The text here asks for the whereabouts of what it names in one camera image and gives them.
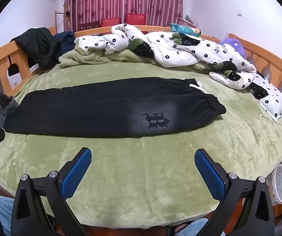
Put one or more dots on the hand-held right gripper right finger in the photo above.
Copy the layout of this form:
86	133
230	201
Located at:
211	177

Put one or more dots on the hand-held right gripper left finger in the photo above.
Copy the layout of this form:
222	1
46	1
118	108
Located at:
75	174

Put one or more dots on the black pants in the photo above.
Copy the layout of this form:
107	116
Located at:
94	108

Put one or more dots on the green plush bed blanket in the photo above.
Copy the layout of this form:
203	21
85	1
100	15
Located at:
136	172

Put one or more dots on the black slipper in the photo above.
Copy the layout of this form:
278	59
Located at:
176	229

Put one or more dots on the white patterned bin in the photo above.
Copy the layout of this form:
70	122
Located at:
281	184

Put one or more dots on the black jacket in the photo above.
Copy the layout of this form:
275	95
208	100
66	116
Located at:
38	46

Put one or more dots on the white floral pillow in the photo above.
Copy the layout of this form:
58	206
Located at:
272	95

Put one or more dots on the folded green blanket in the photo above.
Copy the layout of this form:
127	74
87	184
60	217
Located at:
81	59

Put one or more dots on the navy garment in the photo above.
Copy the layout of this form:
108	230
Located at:
66	41

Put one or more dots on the wooden coat rack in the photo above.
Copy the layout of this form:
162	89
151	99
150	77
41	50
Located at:
56	21

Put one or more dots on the white floral quilt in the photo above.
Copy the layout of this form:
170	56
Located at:
175	46

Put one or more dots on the dark wooden chair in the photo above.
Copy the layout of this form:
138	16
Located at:
89	25

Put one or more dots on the teal patterned cushion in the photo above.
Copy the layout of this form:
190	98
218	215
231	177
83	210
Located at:
184	28

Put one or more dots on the red chair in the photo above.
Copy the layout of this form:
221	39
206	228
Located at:
110	22
136	19

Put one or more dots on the maroon striped curtain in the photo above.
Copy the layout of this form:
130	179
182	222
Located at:
94	2
155	0

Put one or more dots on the wooden bed frame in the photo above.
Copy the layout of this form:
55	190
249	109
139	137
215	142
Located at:
261	54

